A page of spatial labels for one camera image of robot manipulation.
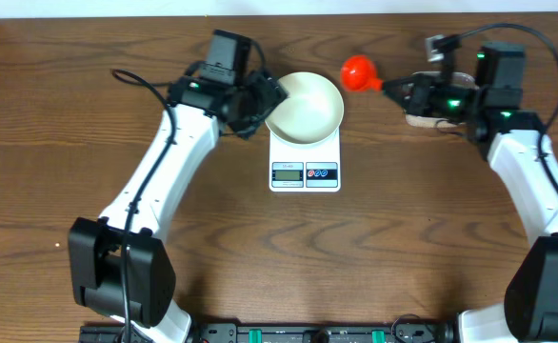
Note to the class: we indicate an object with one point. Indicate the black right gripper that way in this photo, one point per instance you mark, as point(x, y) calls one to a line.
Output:
point(416, 95)

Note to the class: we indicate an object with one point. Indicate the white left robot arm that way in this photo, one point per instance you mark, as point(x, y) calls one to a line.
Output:
point(119, 265)

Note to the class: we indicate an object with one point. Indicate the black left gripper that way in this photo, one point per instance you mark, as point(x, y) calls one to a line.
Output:
point(267, 94)

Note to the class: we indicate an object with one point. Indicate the clear plastic container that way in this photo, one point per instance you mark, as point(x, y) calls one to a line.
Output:
point(458, 79)

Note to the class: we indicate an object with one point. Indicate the white digital kitchen scale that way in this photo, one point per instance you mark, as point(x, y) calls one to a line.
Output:
point(305, 168)

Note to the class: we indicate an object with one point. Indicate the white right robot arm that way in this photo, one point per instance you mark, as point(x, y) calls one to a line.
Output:
point(513, 142)

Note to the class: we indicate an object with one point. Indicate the soybeans in container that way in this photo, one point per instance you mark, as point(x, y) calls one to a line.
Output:
point(421, 121)

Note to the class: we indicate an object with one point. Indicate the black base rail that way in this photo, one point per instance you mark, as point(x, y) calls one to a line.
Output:
point(405, 332)

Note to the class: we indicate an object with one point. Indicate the cream bowl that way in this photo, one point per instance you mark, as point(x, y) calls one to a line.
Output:
point(312, 112)

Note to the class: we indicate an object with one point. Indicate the red plastic scoop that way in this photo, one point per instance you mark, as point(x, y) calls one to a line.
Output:
point(359, 73)

